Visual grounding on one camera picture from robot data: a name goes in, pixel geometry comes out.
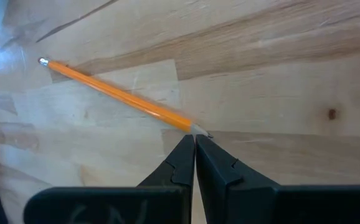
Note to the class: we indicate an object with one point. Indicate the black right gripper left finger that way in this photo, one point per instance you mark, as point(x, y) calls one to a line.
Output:
point(121, 205)

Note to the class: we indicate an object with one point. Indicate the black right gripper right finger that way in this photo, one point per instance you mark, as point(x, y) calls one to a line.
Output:
point(261, 205)

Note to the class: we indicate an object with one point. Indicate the orange pencil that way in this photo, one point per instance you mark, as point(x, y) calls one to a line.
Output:
point(124, 97)

